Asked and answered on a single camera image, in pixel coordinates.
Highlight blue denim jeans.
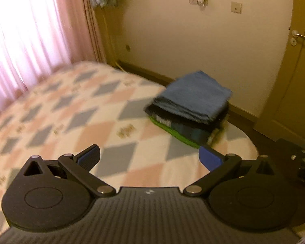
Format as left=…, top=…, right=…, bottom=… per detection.
left=144, top=70, right=232, bottom=125

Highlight stack of folded clothes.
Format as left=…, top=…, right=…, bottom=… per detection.
left=147, top=102, right=230, bottom=146

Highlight beige door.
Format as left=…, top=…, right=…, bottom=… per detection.
left=255, top=0, right=305, bottom=141

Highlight checkered pink grey blanket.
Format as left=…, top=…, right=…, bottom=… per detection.
left=0, top=61, right=260, bottom=235

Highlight metal door handle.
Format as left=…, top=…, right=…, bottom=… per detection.
left=291, top=29, right=305, bottom=47

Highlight green folded garment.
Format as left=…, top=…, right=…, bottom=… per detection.
left=149, top=115, right=202, bottom=149

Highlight pink curtain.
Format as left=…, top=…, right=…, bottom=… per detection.
left=0, top=0, right=108, bottom=119

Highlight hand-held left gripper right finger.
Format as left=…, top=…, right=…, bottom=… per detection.
left=183, top=145, right=276, bottom=197

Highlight wall switch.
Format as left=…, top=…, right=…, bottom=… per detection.
left=230, top=1, right=243, bottom=14

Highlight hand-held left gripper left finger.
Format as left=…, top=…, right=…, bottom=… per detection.
left=23, top=144, right=117, bottom=198

